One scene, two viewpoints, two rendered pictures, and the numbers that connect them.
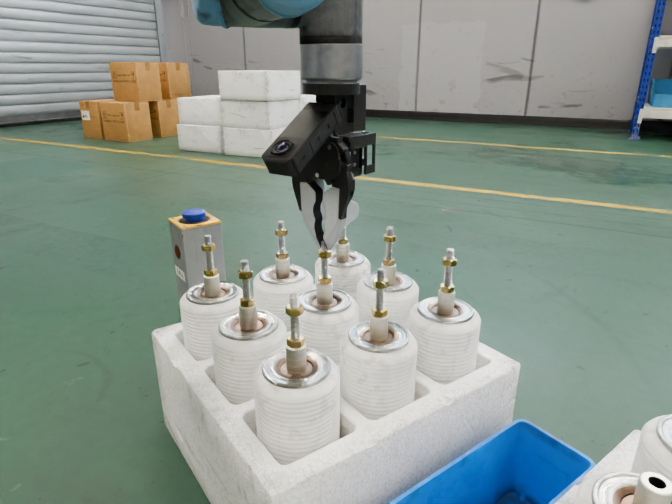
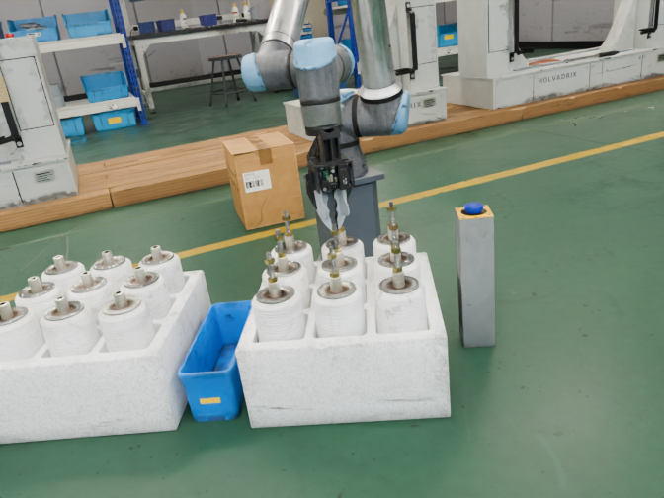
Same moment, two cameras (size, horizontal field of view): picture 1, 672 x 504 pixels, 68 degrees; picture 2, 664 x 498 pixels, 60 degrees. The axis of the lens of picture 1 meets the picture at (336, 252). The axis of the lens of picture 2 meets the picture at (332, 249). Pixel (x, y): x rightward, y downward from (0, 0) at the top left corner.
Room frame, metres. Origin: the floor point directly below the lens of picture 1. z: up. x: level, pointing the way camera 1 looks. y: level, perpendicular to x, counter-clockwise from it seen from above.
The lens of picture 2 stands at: (1.35, -0.81, 0.74)
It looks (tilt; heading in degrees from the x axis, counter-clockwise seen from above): 22 degrees down; 132
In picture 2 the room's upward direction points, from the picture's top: 7 degrees counter-clockwise
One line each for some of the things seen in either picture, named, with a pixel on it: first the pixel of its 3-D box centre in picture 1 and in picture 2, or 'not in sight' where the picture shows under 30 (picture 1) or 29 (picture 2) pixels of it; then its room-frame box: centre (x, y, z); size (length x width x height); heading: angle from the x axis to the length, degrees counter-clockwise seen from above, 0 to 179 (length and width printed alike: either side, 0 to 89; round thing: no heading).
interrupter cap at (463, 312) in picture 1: (445, 310); (275, 294); (0.60, -0.15, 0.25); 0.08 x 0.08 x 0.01
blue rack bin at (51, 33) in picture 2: not in sight; (35, 30); (-3.91, 1.69, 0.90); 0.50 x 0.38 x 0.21; 150
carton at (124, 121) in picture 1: (126, 120); not in sight; (4.17, 1.72, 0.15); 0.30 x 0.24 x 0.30; 60
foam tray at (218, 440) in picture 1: (325, 396); (347, 331); (0.63, 0.02, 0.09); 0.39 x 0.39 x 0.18; 35
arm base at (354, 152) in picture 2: not in sight; (340, 156); (0.31, 0.45, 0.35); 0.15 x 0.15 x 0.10
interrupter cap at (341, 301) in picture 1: (324, 301); (339, 264); (0.63, 0.02, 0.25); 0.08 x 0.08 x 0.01
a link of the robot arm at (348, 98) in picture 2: not in sight; (338, 116); (0.31, 0.45, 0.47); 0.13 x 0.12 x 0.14; 23
